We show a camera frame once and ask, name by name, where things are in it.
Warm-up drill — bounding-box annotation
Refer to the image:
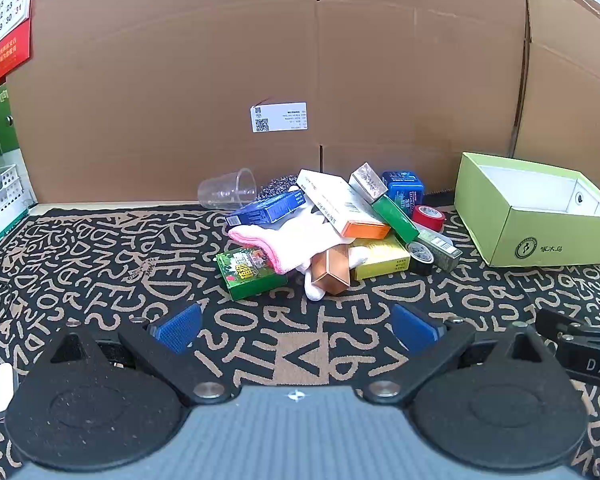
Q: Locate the white plastic basket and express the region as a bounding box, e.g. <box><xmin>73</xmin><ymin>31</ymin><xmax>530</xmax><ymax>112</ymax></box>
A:
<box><xmin>0</xmin><ymin>164</ymin><xmax>35</xmax><ymax>251</ymax></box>

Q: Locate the clear plastic cup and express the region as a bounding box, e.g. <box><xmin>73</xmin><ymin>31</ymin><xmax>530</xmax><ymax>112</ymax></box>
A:
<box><xmin>197</xmin><ymin>167</ymin><xmax>257</xmax><ymax>211</ymax></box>

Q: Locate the long dark green box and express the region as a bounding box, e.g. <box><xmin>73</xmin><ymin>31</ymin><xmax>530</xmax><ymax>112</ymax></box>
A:
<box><xmin>371</xmin><ymin>195</ymin><xmax>421</xmax><ymax>246</ymax></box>

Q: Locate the grey-green box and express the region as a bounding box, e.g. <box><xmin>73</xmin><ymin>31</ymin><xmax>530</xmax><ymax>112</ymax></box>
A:
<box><xmin>415</xmin><ymin>227</ymin><xmax>464</xmax><ymax>272</ymax></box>

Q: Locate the copper box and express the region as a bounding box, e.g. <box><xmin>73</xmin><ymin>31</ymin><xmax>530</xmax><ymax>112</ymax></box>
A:
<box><xmin>311</xmin><ymin>245</ymin><xmax>352</xmax><ymax>297</ymax></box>

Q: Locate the yellow box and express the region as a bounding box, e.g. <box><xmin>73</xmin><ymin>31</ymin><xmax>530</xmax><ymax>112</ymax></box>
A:
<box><xmin>349</xmin><ymin>234</ymin><xmax>412</xmax><ymax>281</ymax></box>

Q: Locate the green file box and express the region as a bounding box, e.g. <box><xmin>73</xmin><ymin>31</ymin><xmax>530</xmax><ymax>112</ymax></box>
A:
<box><xmin>0</xmin><ymin>85</ymin><xmax>23</xmax><ymax>201</ymax></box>

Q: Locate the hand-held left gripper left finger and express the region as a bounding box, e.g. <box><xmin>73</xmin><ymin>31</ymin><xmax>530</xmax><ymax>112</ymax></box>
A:
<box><xmin>45</xmin><ymin>302</ymin><xmax>232</xmax><ymax>407</ymax></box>

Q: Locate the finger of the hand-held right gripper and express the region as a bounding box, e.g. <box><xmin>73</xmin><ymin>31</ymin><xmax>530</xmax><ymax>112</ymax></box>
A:
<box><xmin>536</xmin><ymin>308</ymin><xmax>600</xmax><ymax>350</ymax></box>

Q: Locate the silver patterned box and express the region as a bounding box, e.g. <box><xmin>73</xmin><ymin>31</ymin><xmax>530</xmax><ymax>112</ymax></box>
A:
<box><xmin>349</xmin><ymin>162</ymin><xmax>389</xmax><ymax>204</ymax></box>

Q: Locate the blue tin box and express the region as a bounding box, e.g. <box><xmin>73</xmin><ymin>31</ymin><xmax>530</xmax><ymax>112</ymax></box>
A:
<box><xmin>381</xmin><ymin>170</ymin><xmax>426</xmax><ymax>211</ymax></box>

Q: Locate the white shipping label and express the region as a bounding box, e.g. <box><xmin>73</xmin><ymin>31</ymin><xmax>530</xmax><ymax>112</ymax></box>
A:
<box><xmin>250</xmin><ymin>102</ymin><xmax>308</xmax><ymax>134</ymax></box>

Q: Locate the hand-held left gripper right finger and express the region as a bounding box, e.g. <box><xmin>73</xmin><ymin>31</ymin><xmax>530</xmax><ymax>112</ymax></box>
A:
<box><xmin>364</xmin><ymin>303</ymin><xmax>557</xmax><ymax>406</ymax></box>

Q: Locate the light green cardboard box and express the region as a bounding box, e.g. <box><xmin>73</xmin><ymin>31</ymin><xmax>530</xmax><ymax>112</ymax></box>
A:
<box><xmin>453</xmin><ymin>151</ymin><xmax>600</xmax><ymax>267</ymax></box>

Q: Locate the steel wool scrubber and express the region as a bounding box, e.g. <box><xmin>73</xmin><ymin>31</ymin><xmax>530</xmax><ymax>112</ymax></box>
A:
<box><xmin>256</xmin><ymin>175</ymin><xmax>301</xmax><ymax>200</ymax></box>

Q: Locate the flat blue box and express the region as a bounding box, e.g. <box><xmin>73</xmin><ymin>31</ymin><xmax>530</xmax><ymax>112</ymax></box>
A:
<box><xmin>225</xmin><ymin>191</ymin><xmax>308</xmax><ymax>227</ymax></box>

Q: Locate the green fruit-print box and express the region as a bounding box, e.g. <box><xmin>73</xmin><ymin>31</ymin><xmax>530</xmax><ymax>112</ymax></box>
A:
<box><xmin>215</xmin><ymin>246</ymin><xmax>289</xmax><ymax>302</ymax></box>

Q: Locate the black letter-patterned mat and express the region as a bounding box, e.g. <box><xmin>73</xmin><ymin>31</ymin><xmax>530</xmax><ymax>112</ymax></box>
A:
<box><xmin>0</xmin><ymin>205</ymin><xmax>600</xmax><ymax>480</ymax></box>

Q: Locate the red tape roll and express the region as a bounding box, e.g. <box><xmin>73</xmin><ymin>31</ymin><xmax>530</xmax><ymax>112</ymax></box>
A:
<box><xmin>411</xmin><ymin>204</ymin><xmax>447</xmax><ymax>233</ymax></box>

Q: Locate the white and orange box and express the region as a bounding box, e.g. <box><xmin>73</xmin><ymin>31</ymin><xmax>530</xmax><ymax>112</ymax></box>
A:
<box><xmin>296</xmin><ymin>169</ymin><xmax>392</xmax><ymax>239</ymax></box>

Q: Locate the large brown cardboard sheet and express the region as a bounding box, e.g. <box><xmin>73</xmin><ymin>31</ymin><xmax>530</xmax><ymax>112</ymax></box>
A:
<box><xmin>5</xmin><ymin>0</ymin><xmax>531</xmax><ymax>206</ymax></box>

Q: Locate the black tape roll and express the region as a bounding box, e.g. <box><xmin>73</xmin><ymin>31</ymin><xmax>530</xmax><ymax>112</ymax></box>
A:
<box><xmin>406</xmin><ymin>241</ymin><xmax>436</xmax><ymax>277</ymax></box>

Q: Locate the pink and white cloth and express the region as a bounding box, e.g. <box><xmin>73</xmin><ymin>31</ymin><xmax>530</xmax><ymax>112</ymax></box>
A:
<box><xmin>228</xmin><ymin>205</ymin><xmax>371</xmax><ymax>302</ymax></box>

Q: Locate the brown cardboard box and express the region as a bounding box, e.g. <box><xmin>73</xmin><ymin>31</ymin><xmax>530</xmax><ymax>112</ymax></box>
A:
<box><xmin>500</xmin><ymin>0</ymin><xmax>600</xmax><ymax>171</ymax></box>

